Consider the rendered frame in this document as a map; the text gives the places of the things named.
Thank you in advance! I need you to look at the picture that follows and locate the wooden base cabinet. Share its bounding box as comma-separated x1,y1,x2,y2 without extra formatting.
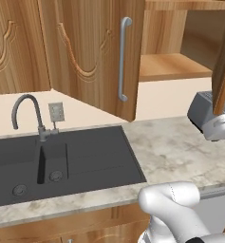
0,202,151,243

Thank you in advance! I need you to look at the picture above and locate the wooden cabinet door seen edge-on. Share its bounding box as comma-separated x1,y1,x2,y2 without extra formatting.
211,18,225,116

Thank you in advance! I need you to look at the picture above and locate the wooden cabinet door closed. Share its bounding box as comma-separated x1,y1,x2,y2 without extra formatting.
0,0,52,96

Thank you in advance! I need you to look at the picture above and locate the dark grey sink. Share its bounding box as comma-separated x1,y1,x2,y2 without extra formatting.
0,124,148,209

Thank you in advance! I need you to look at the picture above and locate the grey curved tap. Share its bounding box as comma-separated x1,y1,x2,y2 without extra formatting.
10,93,60,142

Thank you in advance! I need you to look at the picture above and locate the grey toaster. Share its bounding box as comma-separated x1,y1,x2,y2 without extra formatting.
186,90,225,135

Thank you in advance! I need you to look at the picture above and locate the grey dishwasher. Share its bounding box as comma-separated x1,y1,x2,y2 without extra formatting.
193,185,225,234

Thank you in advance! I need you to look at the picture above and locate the grey wall socket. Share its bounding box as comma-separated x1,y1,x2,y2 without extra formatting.
47,102,66,123

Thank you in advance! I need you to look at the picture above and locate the grey metal bar handle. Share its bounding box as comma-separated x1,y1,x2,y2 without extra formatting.
117,16,133,103

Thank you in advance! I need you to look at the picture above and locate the wooden cabinet door with handle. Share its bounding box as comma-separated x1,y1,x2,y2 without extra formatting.
37,0,146,123

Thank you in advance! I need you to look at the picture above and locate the grey dishwasher handle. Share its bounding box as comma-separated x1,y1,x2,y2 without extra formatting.
198,185,225,200

